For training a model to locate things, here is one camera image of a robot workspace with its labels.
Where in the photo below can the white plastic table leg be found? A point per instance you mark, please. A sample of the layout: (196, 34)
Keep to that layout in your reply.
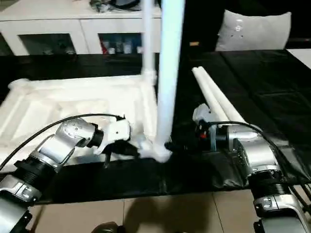
(221, 97)
(170, 63)
(211, 99)
(148, 39)

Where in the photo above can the white plastic table top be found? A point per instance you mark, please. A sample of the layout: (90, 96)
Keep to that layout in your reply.
(73, 102)

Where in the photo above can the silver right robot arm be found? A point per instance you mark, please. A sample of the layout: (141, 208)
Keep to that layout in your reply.
(257, 155)

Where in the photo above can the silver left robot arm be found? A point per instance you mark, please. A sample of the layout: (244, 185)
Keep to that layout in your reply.
(58, 145)

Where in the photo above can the black robot foot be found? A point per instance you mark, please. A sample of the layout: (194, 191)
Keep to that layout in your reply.
(106, 228)

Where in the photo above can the black table mat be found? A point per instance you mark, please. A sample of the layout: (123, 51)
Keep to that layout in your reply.
(272, 92)

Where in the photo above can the small yellow label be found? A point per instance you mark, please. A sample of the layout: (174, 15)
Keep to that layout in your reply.
(194, 43)

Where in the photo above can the black tall cabinet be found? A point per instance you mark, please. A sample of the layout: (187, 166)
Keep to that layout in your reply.
(199, 19)

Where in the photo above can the light grey cushion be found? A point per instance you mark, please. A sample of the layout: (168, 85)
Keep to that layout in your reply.
(257, 29)

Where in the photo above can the white flat sheet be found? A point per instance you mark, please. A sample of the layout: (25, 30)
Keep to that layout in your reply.
(300, 53)

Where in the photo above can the white glass-door cabinet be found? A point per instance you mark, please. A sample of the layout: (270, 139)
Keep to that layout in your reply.
(58, 26)

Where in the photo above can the grey carry case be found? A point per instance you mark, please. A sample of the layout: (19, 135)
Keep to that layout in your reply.
(121, 4)

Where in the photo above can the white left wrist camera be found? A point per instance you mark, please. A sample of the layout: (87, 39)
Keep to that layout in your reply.
(116, 131)

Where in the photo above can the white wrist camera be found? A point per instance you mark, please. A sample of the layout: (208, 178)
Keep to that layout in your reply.
(116, 131)
(203, 115)

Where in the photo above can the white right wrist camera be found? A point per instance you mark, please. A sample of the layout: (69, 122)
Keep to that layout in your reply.
(203, 115)

